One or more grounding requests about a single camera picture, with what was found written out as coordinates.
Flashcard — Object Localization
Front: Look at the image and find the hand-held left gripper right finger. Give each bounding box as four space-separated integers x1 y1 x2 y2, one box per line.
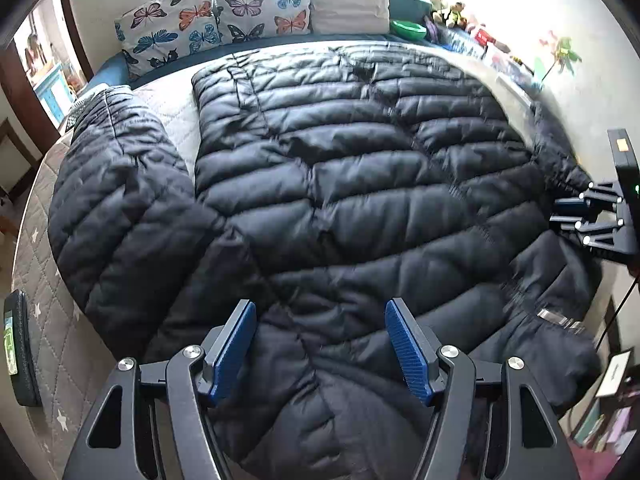
384 297 581 480

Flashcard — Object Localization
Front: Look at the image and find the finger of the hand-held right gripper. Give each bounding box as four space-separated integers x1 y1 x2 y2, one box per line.
549 215 627 262
554 181 624 216

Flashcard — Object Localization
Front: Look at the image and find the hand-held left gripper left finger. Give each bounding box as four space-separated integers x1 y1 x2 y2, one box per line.
62 299 258 480

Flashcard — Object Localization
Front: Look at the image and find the black puffer jacket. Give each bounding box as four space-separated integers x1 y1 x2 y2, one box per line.
48 42 603 480

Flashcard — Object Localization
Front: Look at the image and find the colourful pinwheel toy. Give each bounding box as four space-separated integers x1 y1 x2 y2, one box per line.
532 35 583 83

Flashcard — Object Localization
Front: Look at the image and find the row of books and boxes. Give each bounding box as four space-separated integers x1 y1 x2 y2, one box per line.
467 22 546 93

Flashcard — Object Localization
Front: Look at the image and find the stack of books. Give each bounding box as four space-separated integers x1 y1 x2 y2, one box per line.
570 400 636 453

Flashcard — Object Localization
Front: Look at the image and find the black flat device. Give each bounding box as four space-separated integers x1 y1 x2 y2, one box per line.
2 289 43 408

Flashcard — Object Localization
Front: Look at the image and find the pink floor mat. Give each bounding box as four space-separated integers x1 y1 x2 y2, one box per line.
565 440 631 480

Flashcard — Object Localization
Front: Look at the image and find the yellow bear plush toy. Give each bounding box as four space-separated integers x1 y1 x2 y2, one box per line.
446 2 469 30

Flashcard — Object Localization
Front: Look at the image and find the green bowl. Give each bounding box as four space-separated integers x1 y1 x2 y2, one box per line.
391 19 428 42

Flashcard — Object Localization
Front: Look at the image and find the grey patterned cushion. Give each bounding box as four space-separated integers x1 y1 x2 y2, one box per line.
62 97 93 131

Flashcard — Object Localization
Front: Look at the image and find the beige pillow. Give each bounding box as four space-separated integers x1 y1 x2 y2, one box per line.
309 0 391 36

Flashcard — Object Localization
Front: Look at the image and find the blue cabinet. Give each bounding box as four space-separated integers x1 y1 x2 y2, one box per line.
34 60 76 123

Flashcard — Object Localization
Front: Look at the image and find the butterfly print pillow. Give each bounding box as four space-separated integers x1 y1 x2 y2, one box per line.
211 0 313 43
114 0 223 78

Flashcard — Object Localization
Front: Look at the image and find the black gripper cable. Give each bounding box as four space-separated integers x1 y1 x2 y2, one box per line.
594 275 640 352

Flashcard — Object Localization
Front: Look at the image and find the brown door frame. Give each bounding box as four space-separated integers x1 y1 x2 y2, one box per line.
0 0 96 146

